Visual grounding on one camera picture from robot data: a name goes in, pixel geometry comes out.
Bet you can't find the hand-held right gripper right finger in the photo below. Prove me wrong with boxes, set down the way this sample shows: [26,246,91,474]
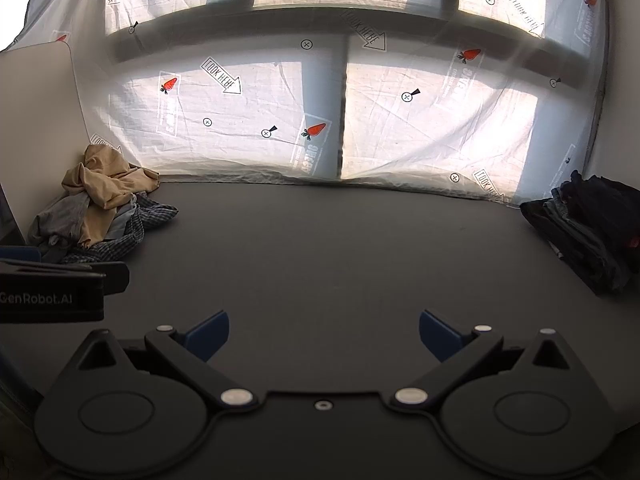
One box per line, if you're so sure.
[391,310,576,408]

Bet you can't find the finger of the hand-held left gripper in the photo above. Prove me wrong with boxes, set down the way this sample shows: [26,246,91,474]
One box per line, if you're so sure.
[0,246,130,295]

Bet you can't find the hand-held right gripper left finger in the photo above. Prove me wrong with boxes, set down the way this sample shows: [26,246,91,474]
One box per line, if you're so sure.
[75,310,260,409]

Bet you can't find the beige garment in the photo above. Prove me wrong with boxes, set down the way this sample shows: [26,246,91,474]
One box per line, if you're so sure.
[61,144,161,248]

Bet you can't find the light blue shirt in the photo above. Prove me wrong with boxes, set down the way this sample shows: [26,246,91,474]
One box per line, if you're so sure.
[106,192,139,239]

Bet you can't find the blue plaid shirt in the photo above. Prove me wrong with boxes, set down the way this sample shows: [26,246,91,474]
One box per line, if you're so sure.
[59,192,179,267]

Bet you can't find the grey sweatshirt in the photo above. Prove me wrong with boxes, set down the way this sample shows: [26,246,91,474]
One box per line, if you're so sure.
[27,192,92,262]

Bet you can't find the black pants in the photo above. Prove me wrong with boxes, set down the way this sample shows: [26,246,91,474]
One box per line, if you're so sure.
[520,199,634,296]

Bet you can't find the white side board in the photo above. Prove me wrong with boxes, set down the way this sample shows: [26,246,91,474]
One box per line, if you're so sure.
[0,40,122,242]
[585,0,640,188]

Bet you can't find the navy fleece garment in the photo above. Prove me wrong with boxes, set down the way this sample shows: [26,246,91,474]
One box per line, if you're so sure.
[552,170,640,232]

